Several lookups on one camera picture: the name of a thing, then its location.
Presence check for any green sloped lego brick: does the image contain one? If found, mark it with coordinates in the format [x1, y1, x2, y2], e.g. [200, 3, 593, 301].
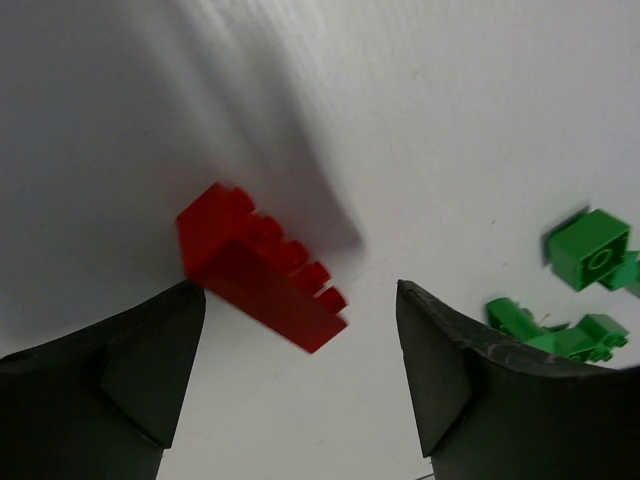
[546, 314, 629, 363]

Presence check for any red long lego brick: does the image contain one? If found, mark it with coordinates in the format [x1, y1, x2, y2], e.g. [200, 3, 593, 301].
[176, 183, 347, 353]

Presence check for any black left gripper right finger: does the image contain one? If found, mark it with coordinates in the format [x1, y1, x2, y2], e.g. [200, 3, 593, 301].
[396, 280, 639, 480]

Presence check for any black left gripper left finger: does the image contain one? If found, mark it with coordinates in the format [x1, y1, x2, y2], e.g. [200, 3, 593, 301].
[1, 281, 206, 479]

